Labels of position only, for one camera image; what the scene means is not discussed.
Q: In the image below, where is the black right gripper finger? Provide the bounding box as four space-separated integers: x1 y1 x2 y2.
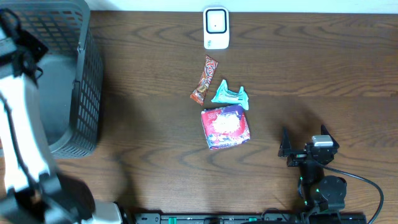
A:
278 128 292 157
320 124 335 142

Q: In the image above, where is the red purple snack bag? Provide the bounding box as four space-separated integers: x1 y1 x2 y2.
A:
201 105 251 150

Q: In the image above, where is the teal snack wrapper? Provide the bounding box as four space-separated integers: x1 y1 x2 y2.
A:
211 80 249 110

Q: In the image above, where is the red chocolate bar wrapper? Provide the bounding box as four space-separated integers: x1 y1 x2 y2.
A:
190 55 218 106

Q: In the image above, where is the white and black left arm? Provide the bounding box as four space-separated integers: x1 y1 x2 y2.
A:
1 8 128 223

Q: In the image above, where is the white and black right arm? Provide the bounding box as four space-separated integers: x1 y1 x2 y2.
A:
278 125 347 213

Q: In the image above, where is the white barcode scanner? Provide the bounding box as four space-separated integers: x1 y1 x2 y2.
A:
203 7 230 50

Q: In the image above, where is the dark grey plastic basket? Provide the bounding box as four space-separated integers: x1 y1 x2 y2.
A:
1 0 103 159

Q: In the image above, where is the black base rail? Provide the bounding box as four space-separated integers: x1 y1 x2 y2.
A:
55 212 368 224

